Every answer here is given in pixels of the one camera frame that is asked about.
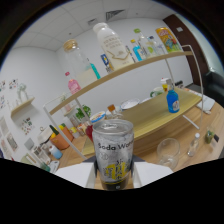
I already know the soda water can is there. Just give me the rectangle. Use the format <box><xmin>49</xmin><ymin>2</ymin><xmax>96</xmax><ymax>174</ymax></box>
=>
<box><xmin>91</xmin><ymin>118</ymin><xmax>135</xmax><ymax>191</ymax></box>

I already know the clear bottle white label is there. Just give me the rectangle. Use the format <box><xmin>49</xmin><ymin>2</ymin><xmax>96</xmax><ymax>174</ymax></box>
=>
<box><xmin>187</xmin><ymin>132</ymin><xmax>201</xmax><ymax>158</ymax></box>

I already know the glass bowl of limes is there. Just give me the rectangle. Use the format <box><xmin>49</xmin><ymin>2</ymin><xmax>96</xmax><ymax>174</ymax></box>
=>
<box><xmin>204</xmin><ymin>128</ymin><xmax>221</xmax><ymax>145</ymax></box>

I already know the clear drinking glass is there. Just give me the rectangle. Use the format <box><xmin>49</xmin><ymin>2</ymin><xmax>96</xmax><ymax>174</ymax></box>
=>
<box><xmin>156</xmin><ymin>137</ymin><xmax>181</xmax><ymax>170</ymax></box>

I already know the pale blue plastic bottle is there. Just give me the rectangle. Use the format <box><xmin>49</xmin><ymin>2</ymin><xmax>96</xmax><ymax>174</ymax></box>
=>
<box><xmin>49</xmin><ymin>144</ymin><xmax>64</xmax><ymax>160</ymax></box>

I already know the orange basket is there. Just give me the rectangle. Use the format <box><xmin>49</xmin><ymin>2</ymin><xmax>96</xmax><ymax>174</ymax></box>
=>
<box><xmin>49</xmin><ymin>124</ymin><xmax>75</xmax><ymax>151</ymax></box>

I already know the white wooden two-tier rack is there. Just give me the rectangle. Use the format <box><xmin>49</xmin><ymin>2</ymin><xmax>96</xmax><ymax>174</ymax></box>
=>
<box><xmin>42</xmin><ymin>44</ymin><xmax>205</xmax><ymax>161</ymax></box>

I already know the bowl with blue rim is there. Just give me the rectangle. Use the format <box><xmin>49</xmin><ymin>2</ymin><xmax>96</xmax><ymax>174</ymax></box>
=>
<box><xmin>89</xmin><ymin>110</ymin><xmax>107</xmax><ymax>124</ymax></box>

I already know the green potted plant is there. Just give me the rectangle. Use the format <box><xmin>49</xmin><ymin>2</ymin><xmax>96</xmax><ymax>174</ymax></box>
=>
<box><xmin>74</xmin><ymin>104</ymin><xmax>92</xmax><ymax>122</ymax></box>

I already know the clear bottle orange cap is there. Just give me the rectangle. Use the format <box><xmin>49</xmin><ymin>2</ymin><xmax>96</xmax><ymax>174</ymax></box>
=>
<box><xmin>105</xmin><ymin>104</ymin><xmax>126</xmax><ymax>121</ymax></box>

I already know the patterned bowl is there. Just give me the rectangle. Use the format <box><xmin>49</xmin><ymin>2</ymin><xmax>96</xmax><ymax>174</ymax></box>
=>
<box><xmin>119</xmin><ymin>97</ymin><xmax>141</xmax><ymax>111</ymax></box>

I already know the blue liquid bottle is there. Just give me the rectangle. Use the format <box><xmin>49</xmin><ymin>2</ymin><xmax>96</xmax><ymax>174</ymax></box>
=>
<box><xmin>165</xmin><ymin>79</ymin><xmax>181</xmax><ymax>114</ymax></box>

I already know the white mug green print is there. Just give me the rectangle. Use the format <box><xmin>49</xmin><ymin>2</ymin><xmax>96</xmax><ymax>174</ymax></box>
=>
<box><xmin>149</xmin><ymin>86</ymin><xmax>165</xmax><ymax>98</ymax></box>

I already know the small pink bottle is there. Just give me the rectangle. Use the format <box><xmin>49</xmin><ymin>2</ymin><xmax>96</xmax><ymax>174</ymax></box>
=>
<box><xmin>64</xmin><ymin>71</ymin><xmax>82</xmax><ymax>95</ymax></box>

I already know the white ornament figure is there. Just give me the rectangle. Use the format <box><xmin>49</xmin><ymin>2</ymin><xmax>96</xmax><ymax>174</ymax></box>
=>
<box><xmin>16</xmin><ymin>83</ymin><xmax>30</xmax><ymax>103</ymax></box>

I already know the small teal bottle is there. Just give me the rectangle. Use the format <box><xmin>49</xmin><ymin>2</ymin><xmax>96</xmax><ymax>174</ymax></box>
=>
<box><xmin>87</xmin><ymin>58</ymin><xmax>102</xmax><ymax>80</ymax></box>

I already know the black chair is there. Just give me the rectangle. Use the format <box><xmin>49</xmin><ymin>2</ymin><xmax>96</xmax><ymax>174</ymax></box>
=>
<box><xmin>202</xmin><ymin>70</ymin><xmax>224</xmax><ymax>108</ymax></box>

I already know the glass jar cork lid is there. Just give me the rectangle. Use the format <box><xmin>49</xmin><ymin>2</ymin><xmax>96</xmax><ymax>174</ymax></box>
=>
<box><xmin>62</xmin><ymin>38</ymin><xmax>99</xmax><ymax>88</ymax></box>

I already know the small light blue bottle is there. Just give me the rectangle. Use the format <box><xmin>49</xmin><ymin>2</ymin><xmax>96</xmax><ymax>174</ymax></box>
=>
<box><xmin>129</xmin><ymin>38</ymin><xmax>144</xmax><ymax>62</ymax></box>

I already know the clear bottle blue cap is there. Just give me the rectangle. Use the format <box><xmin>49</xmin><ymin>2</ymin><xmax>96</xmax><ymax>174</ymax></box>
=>
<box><xmin>148</xmin><ymin>35</ymin><xmax>166</xmax><ymax>55</ymax></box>

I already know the clear bottle green cap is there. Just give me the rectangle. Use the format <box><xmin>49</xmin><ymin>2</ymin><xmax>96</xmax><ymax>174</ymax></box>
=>
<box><xmin>133</xmin><ymin>28</ymin><xmax>156</xmax><ymax>58</ymax></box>

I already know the large white bottle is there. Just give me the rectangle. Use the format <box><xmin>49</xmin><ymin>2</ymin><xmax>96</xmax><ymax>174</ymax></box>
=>
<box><xmin>92</xmin><ymin>22</ymin><xmax>135</xmax><ymax>71</ymax></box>

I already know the brown door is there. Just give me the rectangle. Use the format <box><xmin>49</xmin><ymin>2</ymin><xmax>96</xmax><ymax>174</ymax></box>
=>
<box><xmin>162</xmin><ymin>13</ymin><xmax>209</xmax><ymax>86</ymax></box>

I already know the yellow cartoon can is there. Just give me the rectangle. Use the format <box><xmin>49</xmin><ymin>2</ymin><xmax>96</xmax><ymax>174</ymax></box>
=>
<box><xmin>155</xmin><ymin>26</ymin><xmax>184</xmax><ymax>53</ymax></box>

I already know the small ceiling vent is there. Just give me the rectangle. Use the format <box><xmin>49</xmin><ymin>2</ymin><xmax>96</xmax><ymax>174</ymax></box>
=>
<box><xmin>87</xmin><ymin>18</ymin><xmax>99</xmax><ymax>27</ymax></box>

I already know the large ceiling air vent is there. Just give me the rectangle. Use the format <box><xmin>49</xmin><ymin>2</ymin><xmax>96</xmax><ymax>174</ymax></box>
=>
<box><xmin>105</xmin><ymin>9</ymin><xmax>126</xmax><ymax>23</ymax></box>

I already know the wall photo cluster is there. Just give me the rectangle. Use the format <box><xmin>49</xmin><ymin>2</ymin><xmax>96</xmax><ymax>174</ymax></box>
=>
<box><xmin>20</xmin><ymin>117</ymin><xmax>35</xmax><ymax>136</ymax></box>

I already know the wooden wall shelf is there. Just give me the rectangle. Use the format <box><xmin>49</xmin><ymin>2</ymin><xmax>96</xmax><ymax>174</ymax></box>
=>
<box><xmin>10</xmin><ymin>96</ymin><xmax>36</xmax><ymax>118</ymax></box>

